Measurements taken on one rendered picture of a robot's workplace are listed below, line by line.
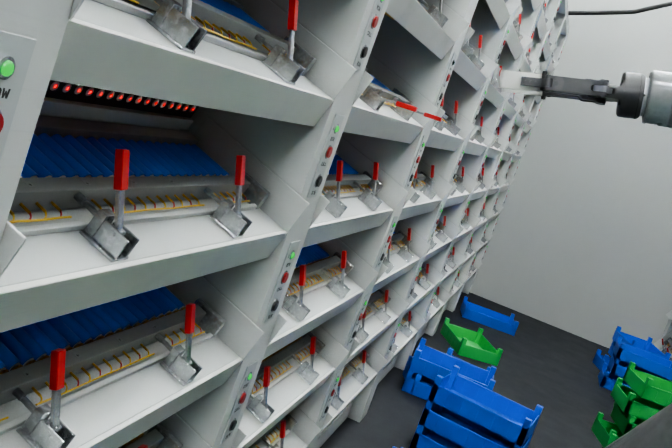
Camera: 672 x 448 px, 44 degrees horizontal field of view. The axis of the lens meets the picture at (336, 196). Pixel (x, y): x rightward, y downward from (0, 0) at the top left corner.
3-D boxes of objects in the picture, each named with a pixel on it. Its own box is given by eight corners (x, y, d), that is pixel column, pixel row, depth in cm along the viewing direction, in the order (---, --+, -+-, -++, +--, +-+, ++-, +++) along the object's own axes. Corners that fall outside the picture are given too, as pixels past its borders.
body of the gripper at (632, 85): (642, 118, 133) (582, 110, 136) (637, 121, 141) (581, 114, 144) (649, 71, 133) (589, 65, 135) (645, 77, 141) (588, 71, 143)
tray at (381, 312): (389, 327, 253) (418, 293, 250) (335, 373, 194) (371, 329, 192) (339, 283, 257) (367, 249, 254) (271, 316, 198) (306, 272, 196)
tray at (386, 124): (410, 144, 179) (438, 108, 177) (333, 130, 120) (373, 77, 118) (340, 87, 182) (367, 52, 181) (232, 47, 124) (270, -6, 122)
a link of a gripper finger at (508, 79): (540, 92, 139) (540, 92, 138) (498, 87, 140) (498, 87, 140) (543, 74, 138) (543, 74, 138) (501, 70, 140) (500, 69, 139)
